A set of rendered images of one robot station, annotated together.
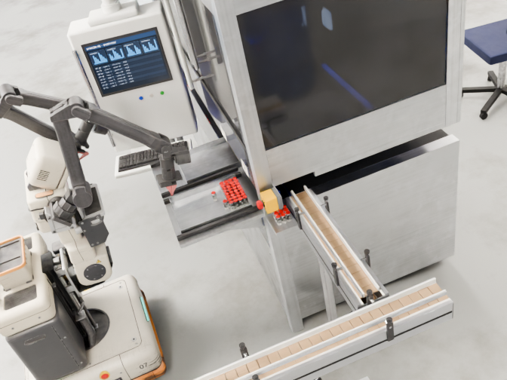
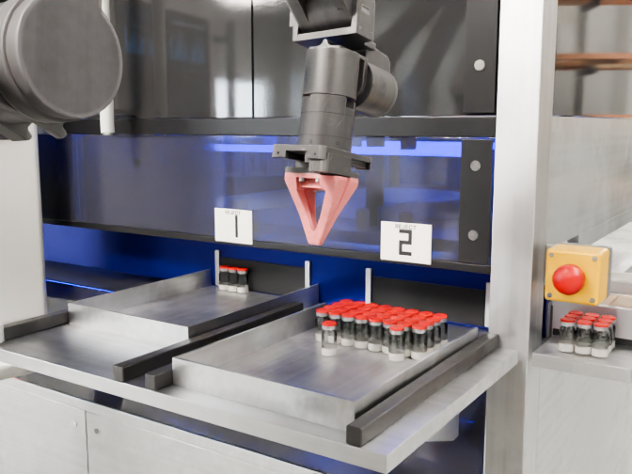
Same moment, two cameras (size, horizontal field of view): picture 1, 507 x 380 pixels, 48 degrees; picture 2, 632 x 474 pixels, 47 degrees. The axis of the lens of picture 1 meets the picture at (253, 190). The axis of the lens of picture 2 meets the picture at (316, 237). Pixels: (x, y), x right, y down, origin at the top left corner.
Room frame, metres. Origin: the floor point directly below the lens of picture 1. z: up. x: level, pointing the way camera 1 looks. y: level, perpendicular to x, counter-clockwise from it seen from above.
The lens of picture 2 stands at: (1.45, 0.90, 1.19)
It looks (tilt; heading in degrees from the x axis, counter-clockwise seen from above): 9 degrees down; 314
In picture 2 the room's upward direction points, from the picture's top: straight up
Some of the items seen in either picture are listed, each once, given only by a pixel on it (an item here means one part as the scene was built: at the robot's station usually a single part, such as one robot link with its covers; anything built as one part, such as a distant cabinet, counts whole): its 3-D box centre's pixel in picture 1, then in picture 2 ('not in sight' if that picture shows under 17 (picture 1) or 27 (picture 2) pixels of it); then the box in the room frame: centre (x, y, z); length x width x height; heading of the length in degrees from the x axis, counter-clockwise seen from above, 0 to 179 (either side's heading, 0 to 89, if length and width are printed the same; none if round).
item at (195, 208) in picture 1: (210, 203); (336, 354); (2.07, 0.21, 0.90); 0.34 x 0.26 x 0.04; 100
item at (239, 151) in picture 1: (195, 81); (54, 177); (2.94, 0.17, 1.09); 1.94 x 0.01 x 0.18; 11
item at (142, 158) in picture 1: (152, 155); not in sight; (2.72, 0.51, 0.82); 0.40 x 0.14 x 0.02; 90
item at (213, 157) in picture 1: (212, 158); (200, 303); (2.43, 0.17, 0.90); 0.34 x 0.26 x 0.04; 101
